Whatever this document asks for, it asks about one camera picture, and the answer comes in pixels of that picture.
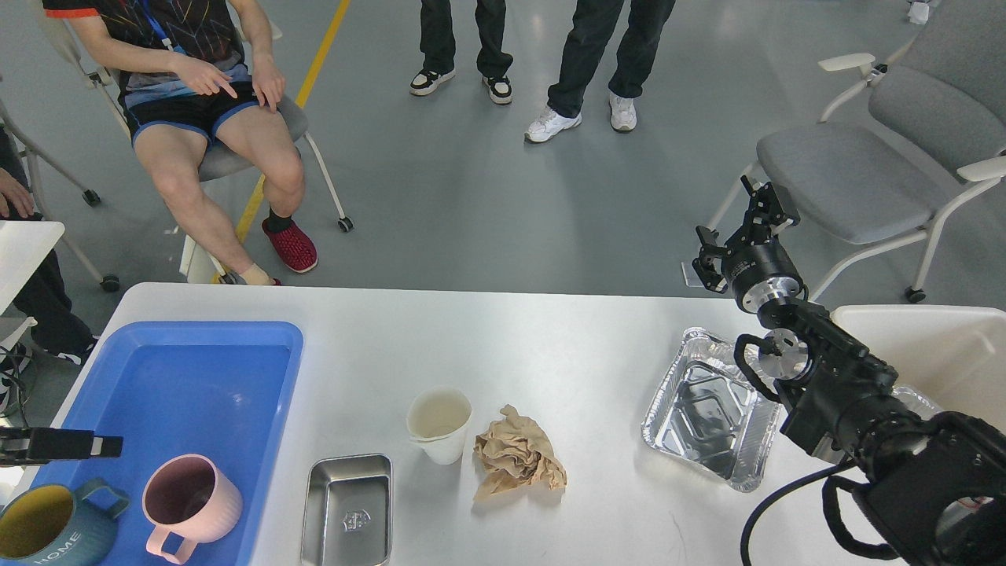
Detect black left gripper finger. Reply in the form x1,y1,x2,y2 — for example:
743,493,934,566
1,428,123,467

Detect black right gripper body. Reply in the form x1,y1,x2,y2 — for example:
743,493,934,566
691,226,807,313

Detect pink ribbed mug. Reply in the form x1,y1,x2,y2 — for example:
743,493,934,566
141,454,242,564

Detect stainless steel rectangular tray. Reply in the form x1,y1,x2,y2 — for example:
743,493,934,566
299,454,393,565

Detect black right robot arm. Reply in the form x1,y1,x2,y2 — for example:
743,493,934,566
692,176,1005,565

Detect clear floor plate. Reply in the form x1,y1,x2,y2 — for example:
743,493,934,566
681,261,703,288

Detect teal mug yellow inside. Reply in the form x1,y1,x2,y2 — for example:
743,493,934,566
1,477,130,565

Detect grey office chair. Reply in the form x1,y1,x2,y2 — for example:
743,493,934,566
755,1,1005,303

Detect aluminium foil tray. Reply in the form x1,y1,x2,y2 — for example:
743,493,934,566
641,327,782,492

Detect grey chair far left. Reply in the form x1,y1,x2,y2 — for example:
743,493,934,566
0,98,120,293

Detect white side table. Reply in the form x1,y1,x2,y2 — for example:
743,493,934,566
0,221,65,314

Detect blue plastic tray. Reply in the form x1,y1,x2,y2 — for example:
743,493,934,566
33,322,304,565

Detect white plastic bin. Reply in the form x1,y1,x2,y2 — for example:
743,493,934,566
832,305,1005,432

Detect standing person white sneakers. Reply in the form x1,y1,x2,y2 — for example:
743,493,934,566
524,1,676,143

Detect crumpled brown paper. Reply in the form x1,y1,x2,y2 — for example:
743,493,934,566
473,404,568,502

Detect standing person black white shoes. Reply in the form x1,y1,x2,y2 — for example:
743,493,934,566
409,0,514,105

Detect white paper cup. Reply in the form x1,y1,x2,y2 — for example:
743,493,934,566
406,388,473,465

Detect seated person in shorts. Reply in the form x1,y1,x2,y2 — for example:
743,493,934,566
43,1,318,285

